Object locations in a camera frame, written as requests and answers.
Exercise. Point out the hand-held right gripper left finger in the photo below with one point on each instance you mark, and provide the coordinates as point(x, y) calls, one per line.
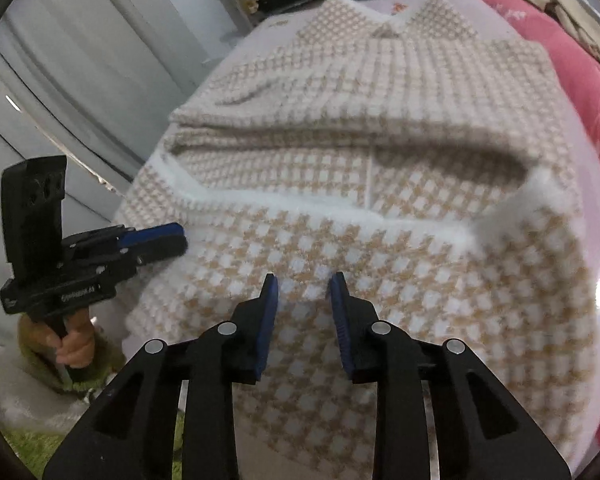
point(265, 330)

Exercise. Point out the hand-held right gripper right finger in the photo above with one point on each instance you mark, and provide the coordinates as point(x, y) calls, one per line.
point(342, 330)

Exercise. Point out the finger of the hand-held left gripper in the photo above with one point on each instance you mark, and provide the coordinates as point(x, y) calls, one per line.
point(165, 250)
point(155, 232)

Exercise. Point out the beige white checkered coat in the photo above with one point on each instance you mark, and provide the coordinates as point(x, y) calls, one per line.
point(330, 200)

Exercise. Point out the beige clothes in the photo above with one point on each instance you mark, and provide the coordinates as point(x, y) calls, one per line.
point(570, 10)

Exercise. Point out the person's left hand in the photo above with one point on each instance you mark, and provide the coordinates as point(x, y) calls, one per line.
point(77, 345)

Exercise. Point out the white curtain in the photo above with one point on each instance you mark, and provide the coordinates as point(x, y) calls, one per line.
point(80, 60)

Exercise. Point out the white fluffy fabric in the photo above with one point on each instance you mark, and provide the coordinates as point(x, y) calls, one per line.
point(20, 405)

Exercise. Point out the green fluffy fabric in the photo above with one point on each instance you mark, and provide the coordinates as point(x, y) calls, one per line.
point(30, 452)

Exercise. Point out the pink patterned blanket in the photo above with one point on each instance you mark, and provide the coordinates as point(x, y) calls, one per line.
point(555, 50)

